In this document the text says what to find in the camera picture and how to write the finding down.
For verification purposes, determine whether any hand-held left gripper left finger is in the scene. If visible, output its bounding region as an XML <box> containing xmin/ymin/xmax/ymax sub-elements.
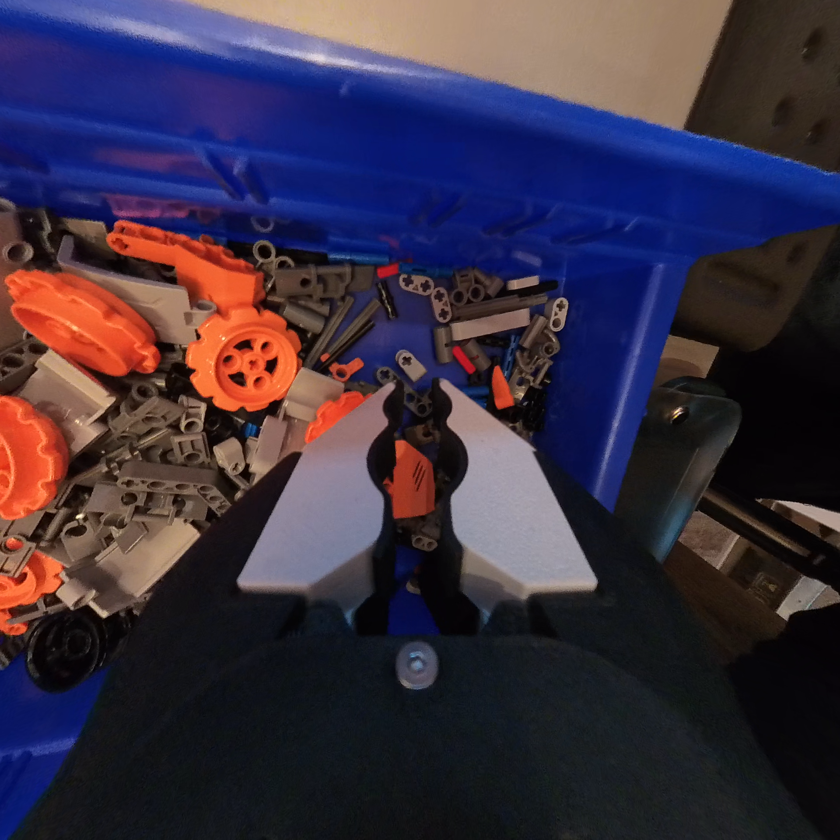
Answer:
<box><xmin>238</xmin><ymin>381</ymin><xmax>404</xmax><ymax>635</ymax></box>

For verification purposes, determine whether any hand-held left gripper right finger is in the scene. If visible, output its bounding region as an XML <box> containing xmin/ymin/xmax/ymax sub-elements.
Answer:
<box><xmin>420</xmin><ymin>377</ymin><xmax>599</xmax><ymax>635</ymax></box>

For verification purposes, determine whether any small orange slotted panel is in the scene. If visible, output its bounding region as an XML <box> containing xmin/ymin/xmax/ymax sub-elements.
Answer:
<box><xmin>382</xmin><ymin>440</ymin><xmax>437</xmax><ymax>519</ymax></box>

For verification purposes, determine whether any blue tagged parts bin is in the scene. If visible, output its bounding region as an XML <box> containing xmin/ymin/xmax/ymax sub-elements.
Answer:
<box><xmin>0</xmin><ymin>0</ymin><xmax>840</xmax><ymax>840</ymax></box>

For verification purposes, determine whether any orange sprocket wheel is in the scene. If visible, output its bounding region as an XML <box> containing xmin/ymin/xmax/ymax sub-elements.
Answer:
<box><xmin>0</xmin><ymin>394</ymin><xmax>72</xmax><ymax>521</ymax></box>
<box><xmin>304</xmin><ymin>390</ymin><xmax>368</xmax><ymax>446</ymax></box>
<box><xmin>185</xmin><ymin>308</ymin><xmax>304</xmax><ymax>413</ymax></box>
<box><xmin>0</xmin><ymin>548</ymin><xmax>67</xmax><ymax>636</ymax></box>

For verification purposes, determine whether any pile of grey toy parts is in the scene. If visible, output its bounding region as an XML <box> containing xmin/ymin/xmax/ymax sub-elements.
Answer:
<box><xmin>0</xmin><ymin>200</ymin><xmax>572</xmax><ymax>697</ymax></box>

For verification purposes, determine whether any orange toy panel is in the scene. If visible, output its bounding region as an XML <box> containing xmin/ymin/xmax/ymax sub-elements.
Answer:
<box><xmin>105</xmin><ymin>220</ymin><xmax>266</xmax><ymax>312</ymax></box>

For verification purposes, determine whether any black toy wheel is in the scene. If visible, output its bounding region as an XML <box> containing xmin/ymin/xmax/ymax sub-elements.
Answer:
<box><xmin>25</xmin><ymin>613</ymin><xmax>112</xmax><ymax>693</ymax></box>

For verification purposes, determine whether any large orange wheel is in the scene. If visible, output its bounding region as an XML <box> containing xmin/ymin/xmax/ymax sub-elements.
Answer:
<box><xmin>5</xmin><ymin>269</ymin><xmax>161</xmax><ymax>378</ymax></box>

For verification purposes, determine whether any black perforated mat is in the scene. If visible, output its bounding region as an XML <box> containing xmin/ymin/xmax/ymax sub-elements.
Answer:
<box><xmin>672</xmin><ymin>0</ymin><xmax>840</xmax><ymax>355</ymax></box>

